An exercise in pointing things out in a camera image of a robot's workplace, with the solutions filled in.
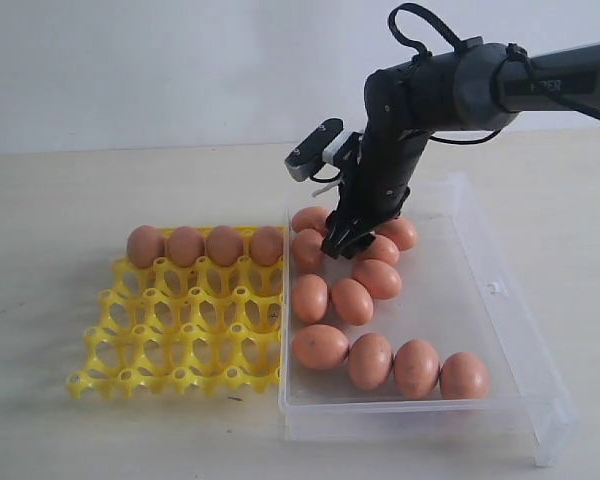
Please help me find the yellow plastic egg tray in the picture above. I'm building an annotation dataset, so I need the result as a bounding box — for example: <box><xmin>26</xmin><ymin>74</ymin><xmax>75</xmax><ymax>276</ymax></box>
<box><xmin>66</xmin><ymin>227</ymin><xmax>285</xmax><ymax>398</ymax></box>

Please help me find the brown egg second row left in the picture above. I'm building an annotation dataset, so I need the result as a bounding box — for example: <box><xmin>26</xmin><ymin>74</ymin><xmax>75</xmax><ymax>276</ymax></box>
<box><xmin>291</xmin><ymin>229</ymin><xmax>324</xmax><ymax>271</ymax></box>

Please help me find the brown egg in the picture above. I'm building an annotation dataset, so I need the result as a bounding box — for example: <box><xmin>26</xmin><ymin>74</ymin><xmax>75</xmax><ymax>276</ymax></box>
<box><xmin>375</xmin><ymin>216</ymin><xmax>418</xmax><ymax>251</ymax></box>
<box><xmin>331</xmin><ymin>278</ymin><xmax>374</xmax><ymax>326</ymax></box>
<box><xmin>393</xmin><ymin>339</ymin><xmax>440</xmax><ymax>400</ymax></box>
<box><xmin>166</xmin><ymin>226</ymin><xmax>206</xmax><ymax>268</ymax></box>
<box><xmin>291</xmin><ymin>324</ymin><xmax>349</xmax><ymax>370</ymax></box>
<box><xmin>206</xmin><ymin>225</ymin><xmax>244</xmax><ymax>267</ymax></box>
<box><xmin>356</xmin><ymin>235</ymin><xmax>400</xmax><ymax>266</ymax></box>
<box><xmin>291</xmin><ymin>274</ymin><xmax>329</xmax><ymax>324</ymax></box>
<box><xmin>126</xmin><ymin>225</ymin><xmax>166</xmax><ymax>269</ymax></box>
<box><xmin>291</xmin><ymin>206</ymin><xmax>329</xmax><ymax>235</ymax></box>
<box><xmin>439</xmin><ymin>352</ymin><xmax>490</xmax><ymax>400</ymax></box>
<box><xmin>347</xmin><ymin>333</ymin><xmax>393</xmax><ymax>390</ymax></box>
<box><xmin>249</xmin><ymin>226</ymin><xmax>284</xmax><ymax>267</ymax></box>

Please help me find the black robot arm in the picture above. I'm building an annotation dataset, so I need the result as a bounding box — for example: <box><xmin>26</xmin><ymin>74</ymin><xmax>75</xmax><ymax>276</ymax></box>
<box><xmin>319</xmin><ymin>43</ymin><xmax>600</xmax><ymax>258</ymax></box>

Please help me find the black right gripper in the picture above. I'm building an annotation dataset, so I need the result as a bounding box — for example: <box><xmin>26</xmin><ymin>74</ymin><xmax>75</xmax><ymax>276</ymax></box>
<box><xmin>321</xmin><ymin>127</ymin><xmax>430</xmax><ymax>260</ymax></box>

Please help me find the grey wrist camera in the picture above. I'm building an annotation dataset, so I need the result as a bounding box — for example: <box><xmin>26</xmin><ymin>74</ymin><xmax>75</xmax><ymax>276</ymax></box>
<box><xmin>284</xmin><ymin>118</ymin><xmax>362</xmax><ymax>184</ymax></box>

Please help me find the clear plastic box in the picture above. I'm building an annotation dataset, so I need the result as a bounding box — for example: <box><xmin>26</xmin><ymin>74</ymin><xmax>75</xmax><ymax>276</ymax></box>
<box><xmin>278</xmin><ymin>174</ymin><xmax>578</xmax><ymax>467</ymax></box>

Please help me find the brown egg second row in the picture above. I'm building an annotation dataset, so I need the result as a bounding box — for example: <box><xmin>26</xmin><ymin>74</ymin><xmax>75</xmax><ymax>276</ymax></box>
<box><xmin>351</xmin><ymin>259</ymin><xmax>402</xmax><ymax>300</ymax></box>
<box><xmin>291</xmin><ymin>229</ymin><xmax>324</xmax><ymax>271</ymax></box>

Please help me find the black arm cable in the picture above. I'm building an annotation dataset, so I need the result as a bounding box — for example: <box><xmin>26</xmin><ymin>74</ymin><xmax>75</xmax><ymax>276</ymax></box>
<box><xmin>387</xmin><ymin>2</ymin><xmax>600</xmax><ymax>146</ymax></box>

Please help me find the brown egg second row middle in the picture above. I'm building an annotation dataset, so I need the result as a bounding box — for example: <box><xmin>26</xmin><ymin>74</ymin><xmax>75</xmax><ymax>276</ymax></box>
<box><xmin>351</xmin><ymin>259</ymin><xmax>402</xmax><ymax>300</ymax></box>

